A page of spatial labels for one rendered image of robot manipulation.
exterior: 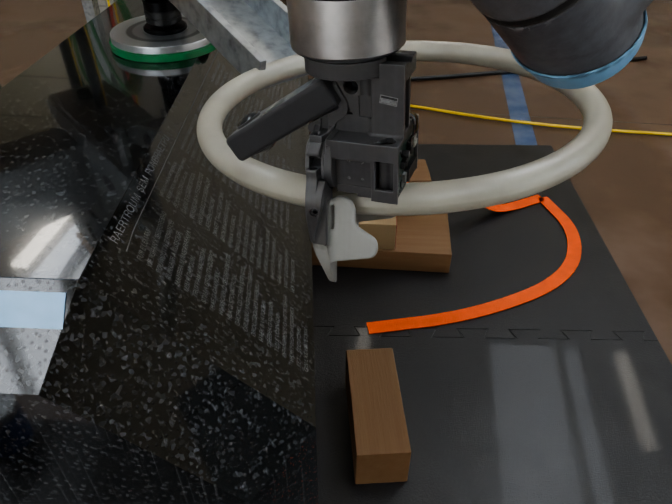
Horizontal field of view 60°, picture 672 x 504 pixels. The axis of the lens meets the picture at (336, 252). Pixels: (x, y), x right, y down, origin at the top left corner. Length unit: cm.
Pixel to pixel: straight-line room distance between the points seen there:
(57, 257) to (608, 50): 57
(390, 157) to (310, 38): 11
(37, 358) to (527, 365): 131
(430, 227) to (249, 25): 115
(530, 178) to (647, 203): 198
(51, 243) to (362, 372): 91
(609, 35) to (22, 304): 59
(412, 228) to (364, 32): 156
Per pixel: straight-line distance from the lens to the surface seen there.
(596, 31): 45
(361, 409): 139
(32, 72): 122
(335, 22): 44
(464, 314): 179
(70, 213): 78
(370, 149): 47
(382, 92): 47
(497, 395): 162
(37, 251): 73
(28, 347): 69
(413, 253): 187
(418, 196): 52
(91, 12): 371
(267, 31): 101
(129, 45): 120
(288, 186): 55
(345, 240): 52
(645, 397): 175
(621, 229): 234
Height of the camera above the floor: 126
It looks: 39 degrees down
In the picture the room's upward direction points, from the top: straight up
